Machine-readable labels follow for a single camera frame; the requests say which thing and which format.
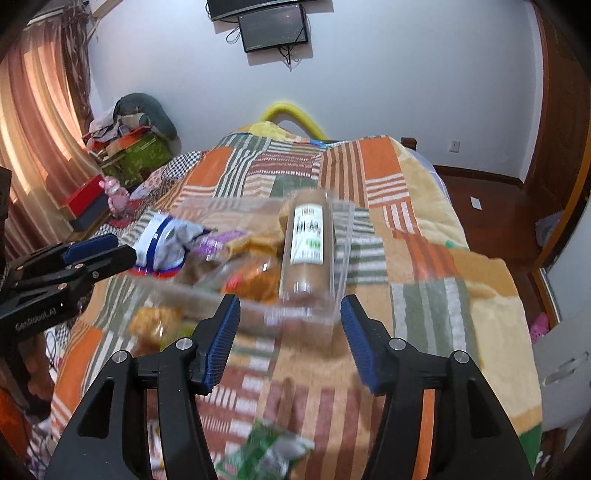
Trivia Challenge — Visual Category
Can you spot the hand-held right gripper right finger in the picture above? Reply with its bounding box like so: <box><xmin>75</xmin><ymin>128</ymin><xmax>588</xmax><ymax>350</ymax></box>
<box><xmin>340</xmin><ymin>294</ymin><xmax>529</xmax><ymax>480</ymax></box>

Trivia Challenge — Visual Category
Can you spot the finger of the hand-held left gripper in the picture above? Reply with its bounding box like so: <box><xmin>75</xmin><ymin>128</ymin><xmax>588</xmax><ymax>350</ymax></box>
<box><xmin>14</xmin><ymin>244</ymin><xmax>137</xmax><ymax>296</ymax></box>
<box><xmin>9</xmin><ymin>234</ymin><xmax>118</xmax><ymax>278</ymax></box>

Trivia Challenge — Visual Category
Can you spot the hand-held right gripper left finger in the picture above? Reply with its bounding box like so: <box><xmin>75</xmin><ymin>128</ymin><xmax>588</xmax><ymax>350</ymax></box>
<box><xmin>44</xmin><ymin>294</ymin><xmax>242</xmax><ymax>480</ymax></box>

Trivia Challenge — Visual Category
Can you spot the blue and white snack bag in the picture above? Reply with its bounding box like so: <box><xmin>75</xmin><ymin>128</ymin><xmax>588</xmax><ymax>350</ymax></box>
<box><xmin>134</xmin><ymin>212</ymin><xmax>218</xmax><ymax>278</ymax></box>

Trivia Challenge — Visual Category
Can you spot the clear bag of orange snacks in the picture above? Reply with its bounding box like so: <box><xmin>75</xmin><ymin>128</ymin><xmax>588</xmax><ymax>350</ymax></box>
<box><xmin>226</xmin><ymin>258</ymin><xmax>282</xmax><ymax>303</ymax></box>

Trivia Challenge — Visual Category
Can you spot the clear plastic container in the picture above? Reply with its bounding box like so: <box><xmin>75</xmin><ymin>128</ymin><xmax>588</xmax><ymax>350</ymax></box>
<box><xmin>129</xmin><ymin>187</ymin><xmax>356</xmax><ymax>333</ymax></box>

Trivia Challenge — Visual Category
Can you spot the purple bread packet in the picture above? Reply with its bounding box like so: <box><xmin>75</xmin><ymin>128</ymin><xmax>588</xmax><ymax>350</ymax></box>
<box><xmin>196</xmin><ymin>228</ymin><xmax>282</xmax><ymax>261</ymax></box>

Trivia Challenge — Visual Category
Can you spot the brown bottle white label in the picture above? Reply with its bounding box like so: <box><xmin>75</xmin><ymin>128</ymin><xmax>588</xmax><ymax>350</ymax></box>
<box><xmin>278</xmin><ymin>189</ymin><xmax>334</xmax><ymax>302</ymax></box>

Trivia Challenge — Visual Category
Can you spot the black box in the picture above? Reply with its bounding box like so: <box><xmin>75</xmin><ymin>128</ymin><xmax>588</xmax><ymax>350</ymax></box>
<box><xmin>69</xmin><ymin>198</ymin><xmax>112</xmax><ymax>232</ymax></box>

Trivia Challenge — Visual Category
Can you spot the red box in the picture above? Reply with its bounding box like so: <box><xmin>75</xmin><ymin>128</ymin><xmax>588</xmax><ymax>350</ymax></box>
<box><xmin>65</xmin><ymin>174</ymin><xmax>107</xmax><ymax>217</ymax></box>

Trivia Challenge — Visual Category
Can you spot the pink plush toy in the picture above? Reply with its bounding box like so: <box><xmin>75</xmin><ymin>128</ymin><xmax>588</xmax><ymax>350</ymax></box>
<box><xmin>99</xmin><ymin>175</ymin><xmax>130</xmax><ymax>217</ymax></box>

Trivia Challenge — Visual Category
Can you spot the clear bag of peanuts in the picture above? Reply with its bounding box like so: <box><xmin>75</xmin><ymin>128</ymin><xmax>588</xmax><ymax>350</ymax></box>
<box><xmin>128</xmin><ymin>305</ymin><xmax>183</xmax><ymax>348</ymax></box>

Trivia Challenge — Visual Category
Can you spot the patchwork striped blanket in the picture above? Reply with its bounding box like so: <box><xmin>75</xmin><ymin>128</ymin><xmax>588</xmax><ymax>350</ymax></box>
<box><xmin>28</xmin><ymin>120</ymin><xmax>543</xmax><ymax>480</ymax></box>

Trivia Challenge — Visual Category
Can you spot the orange cardboard box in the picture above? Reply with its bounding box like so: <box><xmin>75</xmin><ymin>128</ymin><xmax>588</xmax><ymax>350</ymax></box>
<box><xmin>95</xmin><ymin>129</ymin><xmax>149</xmax><ymax>158</ymax></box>

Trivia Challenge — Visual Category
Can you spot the checkered quilt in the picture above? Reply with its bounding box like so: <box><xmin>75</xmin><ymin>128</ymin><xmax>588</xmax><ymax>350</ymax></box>
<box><xmin>134</xmin><ymin>150</ymin><xmax>208</xmax><ymax>195</ymax></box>

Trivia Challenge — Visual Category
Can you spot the brown snack bag green base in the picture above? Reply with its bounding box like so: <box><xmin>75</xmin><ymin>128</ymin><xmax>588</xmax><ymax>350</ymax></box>
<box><xmin>217</xmin><ymin>418</ymin><xmax>315</xmax><ymax>480</ymax></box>

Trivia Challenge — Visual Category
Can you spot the pile of clothes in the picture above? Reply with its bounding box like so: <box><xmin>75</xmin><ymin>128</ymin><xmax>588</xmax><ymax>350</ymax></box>
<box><xmin>83</xmin><ymin>113</ymin><xmax>139</xmax><ymax>148</ymax></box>

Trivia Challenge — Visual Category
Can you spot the orange striped curtain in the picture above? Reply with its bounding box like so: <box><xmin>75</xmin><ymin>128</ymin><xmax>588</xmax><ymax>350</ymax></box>
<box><xmin>0</xmin><ymin>18</ymin><xmax>100</xmax><ymax>259</ymax></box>

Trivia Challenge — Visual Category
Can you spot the pink slipper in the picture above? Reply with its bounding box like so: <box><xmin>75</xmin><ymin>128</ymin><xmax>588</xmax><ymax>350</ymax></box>
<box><xmin>530</xmin><ymin>313</ymin><xmax>550</xmax><ymax>342</ymax></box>

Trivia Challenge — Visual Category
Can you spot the dark patterned curtain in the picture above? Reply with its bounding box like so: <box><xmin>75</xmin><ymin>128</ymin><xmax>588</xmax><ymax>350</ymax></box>
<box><xmin>60</xmin><ymin>0</ymin><xmax>95</xmax><ymax>121</ymax></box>

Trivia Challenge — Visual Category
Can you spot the yellow padded arch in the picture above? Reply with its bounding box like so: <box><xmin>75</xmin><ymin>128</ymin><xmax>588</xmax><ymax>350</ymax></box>
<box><xmin>261</xmin><ymin>102</ymin><xmax>326</xmax><ymax>139</ymax></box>

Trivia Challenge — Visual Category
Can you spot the small black monitor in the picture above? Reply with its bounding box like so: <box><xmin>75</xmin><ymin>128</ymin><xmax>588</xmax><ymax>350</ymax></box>
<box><xmin>238</xmin><ymin>4</ymin><xmax>309</xmax><ymax>53</ymax></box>

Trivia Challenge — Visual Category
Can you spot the wooden door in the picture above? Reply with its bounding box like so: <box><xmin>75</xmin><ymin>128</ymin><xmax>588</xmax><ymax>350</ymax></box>
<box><xmin>526</xmin><ymin>0</ymin><xmax>591</xmax><ymax>208</ymax></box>

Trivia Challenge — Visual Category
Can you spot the black monitor cable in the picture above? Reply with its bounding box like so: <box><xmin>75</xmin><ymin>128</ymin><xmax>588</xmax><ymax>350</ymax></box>
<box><xmin>279</xmin><ymin>43</ymin><xmax>302</xmax><ymax>71</ymax></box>

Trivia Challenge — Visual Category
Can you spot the black wall television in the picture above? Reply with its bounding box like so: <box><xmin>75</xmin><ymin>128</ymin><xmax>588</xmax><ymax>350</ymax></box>
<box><xmin>205</xmin><ymin>0</ymin><xmax>334</xmax><ymax>22</ymax></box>

